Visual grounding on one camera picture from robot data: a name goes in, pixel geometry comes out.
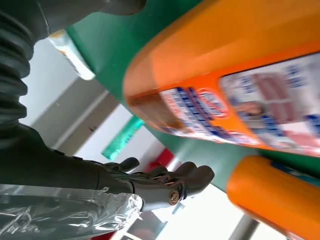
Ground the green table mat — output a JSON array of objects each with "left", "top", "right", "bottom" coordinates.
[{"left": 66, "top": 0, "right": 320, "bottom": 194}]

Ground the white bottle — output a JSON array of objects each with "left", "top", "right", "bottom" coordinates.
[{"left": 47, "top": 29, "right": 96, "bottom": 81}]

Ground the clear plastic hand cover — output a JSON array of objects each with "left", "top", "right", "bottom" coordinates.
[{"left": 0, "top": 183, "right": 145, "bottom": 240}]

